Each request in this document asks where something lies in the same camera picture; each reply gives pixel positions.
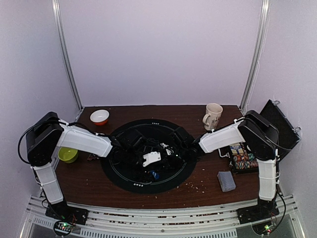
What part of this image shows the blue small blind button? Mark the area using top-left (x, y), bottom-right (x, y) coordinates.
top-left (150, 171), bottom-right (159, 180)

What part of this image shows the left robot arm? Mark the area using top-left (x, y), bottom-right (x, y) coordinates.
top-left (21, 112), bottom-right (123, 221)

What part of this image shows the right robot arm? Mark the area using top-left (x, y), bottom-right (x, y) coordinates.
top-left (171, 110), bottom-right (279, 223)

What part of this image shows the round black poker mat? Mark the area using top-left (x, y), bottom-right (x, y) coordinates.
top-left (101, 119), bottom-right (199, 194)

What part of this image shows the orange white bowl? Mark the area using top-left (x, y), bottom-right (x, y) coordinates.
top-left (90, 110), bottom-right (109, 126)

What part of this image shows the red black triangle token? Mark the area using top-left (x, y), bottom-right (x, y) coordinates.
top-left (87, 154), bottom-right (100, 161)

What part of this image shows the cream ceramic mug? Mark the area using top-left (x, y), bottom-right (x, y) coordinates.
top-left (202, 103), bottom-right (223, 130)

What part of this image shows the grey card deck box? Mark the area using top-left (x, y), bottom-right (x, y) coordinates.
top-left (217, 171), bottom-right (236, 192)

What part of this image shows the black poker chip case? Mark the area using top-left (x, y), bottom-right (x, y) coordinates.
top-left (226, 100), bottom-right (300, 174)

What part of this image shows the lime green bowl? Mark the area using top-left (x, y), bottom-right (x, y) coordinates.
top-left (58, 147), bottom-right (78, 164)

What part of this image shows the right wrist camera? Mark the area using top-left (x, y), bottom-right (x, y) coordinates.
top-left (160, 143), bottom-right (174, 156)

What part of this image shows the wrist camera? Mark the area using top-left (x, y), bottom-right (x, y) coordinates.
top-left (142, 152), bottom-right (161, 167)
top-left (160, 143), bottom-right (174, 156)

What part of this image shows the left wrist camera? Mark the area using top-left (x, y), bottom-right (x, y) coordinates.
top-left (142, 152), bottom-right (161, 167)

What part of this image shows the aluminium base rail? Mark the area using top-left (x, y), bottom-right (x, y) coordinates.
top-left (17, 195), bottom-right (308, 238)

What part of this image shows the right aluminium frame post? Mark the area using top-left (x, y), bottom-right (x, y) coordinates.
top-left (239, 0), bottom-right (270, 114)

